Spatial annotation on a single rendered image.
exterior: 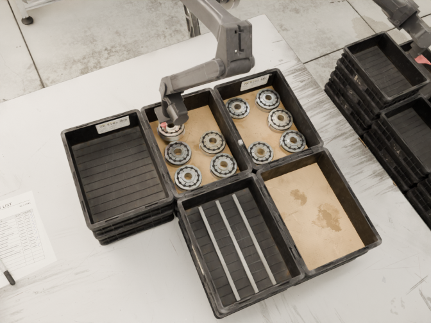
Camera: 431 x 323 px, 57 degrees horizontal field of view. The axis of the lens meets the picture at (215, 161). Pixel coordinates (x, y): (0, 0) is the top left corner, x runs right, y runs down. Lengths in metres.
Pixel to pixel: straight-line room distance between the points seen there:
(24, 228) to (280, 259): 0.96
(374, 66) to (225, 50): 1.64
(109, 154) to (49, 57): 1.58
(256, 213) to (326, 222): 0.26
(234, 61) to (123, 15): 2.31
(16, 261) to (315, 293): 1.10
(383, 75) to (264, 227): 1.33
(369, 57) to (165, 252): 1.64
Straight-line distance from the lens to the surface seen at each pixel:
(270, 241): 1.47
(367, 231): 1.52
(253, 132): 1.64
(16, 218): 1.72
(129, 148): 1.59
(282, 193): 1.54
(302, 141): 1.63
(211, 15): 1.03
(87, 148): 1.62
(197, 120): 1.64
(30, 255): 1.65
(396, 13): 1.41
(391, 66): 2.56
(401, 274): 1.75
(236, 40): 0.98
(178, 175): 1.49
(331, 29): 3.35
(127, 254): 1.57
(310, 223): 1.52
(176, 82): 1.27
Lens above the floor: 2.21
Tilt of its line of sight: 63 degrees down
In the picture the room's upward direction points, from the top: 9 degrees clockwise
